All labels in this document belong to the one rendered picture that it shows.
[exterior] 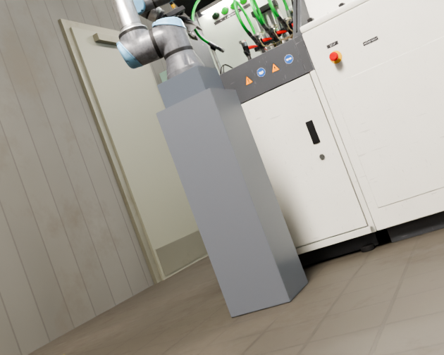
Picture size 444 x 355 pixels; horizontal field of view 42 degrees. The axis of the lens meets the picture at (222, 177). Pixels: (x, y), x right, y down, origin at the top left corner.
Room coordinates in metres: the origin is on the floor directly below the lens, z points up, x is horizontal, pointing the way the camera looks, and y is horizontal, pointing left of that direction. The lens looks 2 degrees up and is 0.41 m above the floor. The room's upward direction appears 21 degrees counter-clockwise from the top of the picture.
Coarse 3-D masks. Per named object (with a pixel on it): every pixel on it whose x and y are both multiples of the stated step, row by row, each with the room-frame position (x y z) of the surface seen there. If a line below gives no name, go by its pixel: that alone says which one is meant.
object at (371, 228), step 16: (320, 96) 2.38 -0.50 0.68; (336, 128) 2.37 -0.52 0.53; (352, 176) 2.38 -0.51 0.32; (368, 208) 2.37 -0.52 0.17; (368, 224) 2.38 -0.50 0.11; (320, 240) 2.50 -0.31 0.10; (336, 240) 2.45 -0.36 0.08; (352, 240) 2.49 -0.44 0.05; (368, 240) 2.47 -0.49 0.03; (304, 256) 2.60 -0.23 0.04; (320, 256) 2.57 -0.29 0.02
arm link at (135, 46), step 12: (120, 0) 2.13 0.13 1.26; (132, 0) 2.17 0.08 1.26; (120, 12) 2.14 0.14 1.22; (132, 12) 2.14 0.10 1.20; (120, 24) 2.15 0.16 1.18; (132, 24) 2.13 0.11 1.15; (120, 36) 2.14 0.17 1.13; (132, 36) 2.11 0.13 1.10; (144, 36) 2.11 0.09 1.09; (120, 48) 2.12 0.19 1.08; (132, 48) 2.11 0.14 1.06; (144, 48) 2.11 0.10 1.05; (132, 60) 2.12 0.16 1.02; (144, 60) 2.14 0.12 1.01; (156, 60) 2.18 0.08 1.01
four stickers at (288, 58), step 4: (284, 56) 2.42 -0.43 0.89; (288, 56) 2.41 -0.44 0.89; (292, 56) 2.40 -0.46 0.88; (288, 60) 2.41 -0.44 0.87; (292, 60) 2.40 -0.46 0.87; (272, 64) 2.45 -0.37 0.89; (276, 64) 2.44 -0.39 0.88; (260, 68) 2.47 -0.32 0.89; (272, 68) 2.45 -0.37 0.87; (276, 68) 2.44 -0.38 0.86; (260, 72) 2.48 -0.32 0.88; (264, 72) 2.47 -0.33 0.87; (272, 72) 2.45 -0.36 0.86; (248, 76) 2.50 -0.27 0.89; (260, 76) 2.48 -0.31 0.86; (244, 80) 2.51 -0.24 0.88; (248, 80) 2.51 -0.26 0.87; (252, 80) 2.50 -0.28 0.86; (248, 84) 2.51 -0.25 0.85
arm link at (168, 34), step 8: (152, 24) 2.13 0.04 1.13; (160, 24) 2.10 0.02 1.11; (168, 24) 2.09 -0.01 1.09; (176, 24) 2.10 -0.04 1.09; (152, 32) 2.11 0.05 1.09; (160, 32) 2.10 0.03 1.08; (168, 32) 2.10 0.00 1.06; (176, 32) 2.10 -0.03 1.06; (184, 32) 2.12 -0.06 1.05; (152, 40) 2.10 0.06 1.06; (160, 40) 2.10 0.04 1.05; (168, 40) 2.10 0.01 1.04; (176, 40) 2.10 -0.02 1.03; (184, 40) 2.11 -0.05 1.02; (160, 48) 2.11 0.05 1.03; (168, 48) 2.10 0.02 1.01; (176, 48) 2.09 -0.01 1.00; (160, 56) 2.15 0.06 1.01
